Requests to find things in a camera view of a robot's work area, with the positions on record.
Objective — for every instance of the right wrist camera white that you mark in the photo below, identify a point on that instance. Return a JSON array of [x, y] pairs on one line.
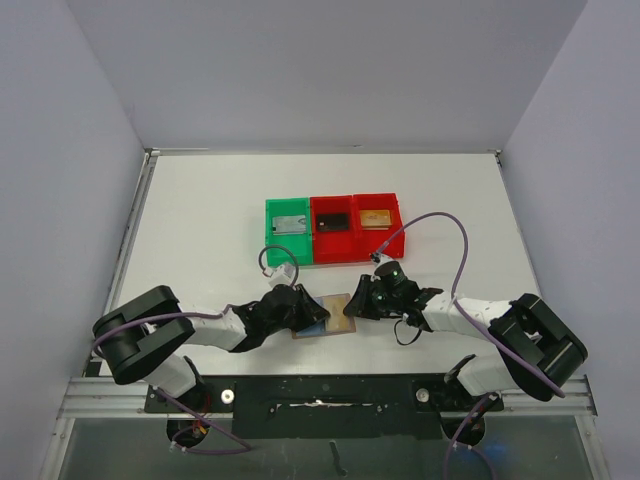
[[379, 259]]

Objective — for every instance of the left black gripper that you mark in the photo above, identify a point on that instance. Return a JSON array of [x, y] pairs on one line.
[[301, 305]]

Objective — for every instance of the red plastic double bin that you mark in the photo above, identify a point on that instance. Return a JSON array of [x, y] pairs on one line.
[[356, 244]]

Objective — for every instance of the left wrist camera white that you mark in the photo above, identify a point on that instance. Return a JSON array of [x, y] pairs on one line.
[[284, 274]]

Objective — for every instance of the gold VIP card in holder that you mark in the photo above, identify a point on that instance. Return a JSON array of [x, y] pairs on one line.
[[338, 323]]

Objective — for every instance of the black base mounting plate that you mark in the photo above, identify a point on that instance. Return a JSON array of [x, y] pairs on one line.
[[423, 406]]

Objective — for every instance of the silver credit card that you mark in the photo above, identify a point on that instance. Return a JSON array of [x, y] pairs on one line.
[[289, 225]]

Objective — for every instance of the green plastic bin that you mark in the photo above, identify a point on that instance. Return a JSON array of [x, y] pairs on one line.
[[299, 245]]

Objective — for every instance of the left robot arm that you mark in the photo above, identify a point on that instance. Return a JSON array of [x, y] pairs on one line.
[[139, 340]]

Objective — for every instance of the brown leather card holder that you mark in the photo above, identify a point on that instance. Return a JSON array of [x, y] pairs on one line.
[[354, 329]]

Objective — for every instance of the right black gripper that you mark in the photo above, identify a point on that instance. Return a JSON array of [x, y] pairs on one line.
[[367, 297]]

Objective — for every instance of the black credit card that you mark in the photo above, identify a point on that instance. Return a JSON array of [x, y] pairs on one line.
[[332, 222]]

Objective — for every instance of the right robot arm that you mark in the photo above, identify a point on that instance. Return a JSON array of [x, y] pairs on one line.
[[536, 351]]

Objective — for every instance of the gold credit card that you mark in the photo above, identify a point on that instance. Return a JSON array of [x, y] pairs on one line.
[[376, 219]]

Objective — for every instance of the blue credit card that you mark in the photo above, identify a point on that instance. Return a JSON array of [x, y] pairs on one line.
[[320, 316]]

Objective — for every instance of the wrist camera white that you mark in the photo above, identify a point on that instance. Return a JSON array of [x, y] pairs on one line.
[[379, 259], [284, 274]]

